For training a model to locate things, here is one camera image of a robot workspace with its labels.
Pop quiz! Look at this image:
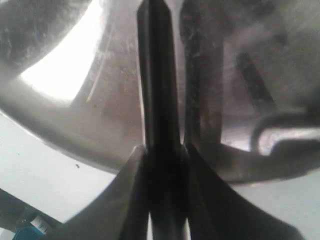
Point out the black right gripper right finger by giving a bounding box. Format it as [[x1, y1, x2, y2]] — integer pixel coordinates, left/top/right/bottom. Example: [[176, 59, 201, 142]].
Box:
[[184, 144, 304, 240]]

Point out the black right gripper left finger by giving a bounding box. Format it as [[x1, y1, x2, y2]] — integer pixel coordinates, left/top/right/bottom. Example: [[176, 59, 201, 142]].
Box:
[[57, 145, 149, 240]]

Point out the black knife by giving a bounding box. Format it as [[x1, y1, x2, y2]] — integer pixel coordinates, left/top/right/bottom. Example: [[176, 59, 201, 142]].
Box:
[[136, 0, 186, 240]]

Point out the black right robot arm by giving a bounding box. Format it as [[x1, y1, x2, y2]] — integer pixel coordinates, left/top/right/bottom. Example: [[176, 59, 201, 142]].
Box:
[[0, 145, 303, 240]]

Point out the round steel plate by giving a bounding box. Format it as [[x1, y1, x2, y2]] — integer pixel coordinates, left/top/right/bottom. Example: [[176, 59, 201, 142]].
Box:
[[0, 0, 320, 183]]

